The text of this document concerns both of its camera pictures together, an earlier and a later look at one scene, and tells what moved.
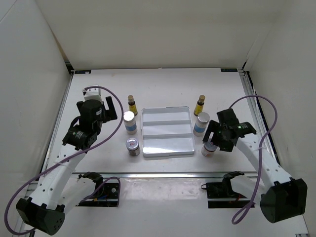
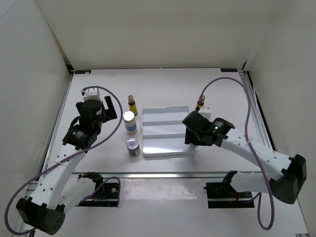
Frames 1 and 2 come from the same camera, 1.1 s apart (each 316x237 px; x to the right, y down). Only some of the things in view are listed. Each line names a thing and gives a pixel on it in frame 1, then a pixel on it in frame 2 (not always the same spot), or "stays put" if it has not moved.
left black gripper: x=109 y=114 stays put
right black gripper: x=214 y=127 -> x=189 y=138
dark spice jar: x=132 y=145 stays put
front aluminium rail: x=172 y=175 stays put
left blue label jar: x=130 y=122 stays put
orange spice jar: x=208 y=149 -> x=191 y=146
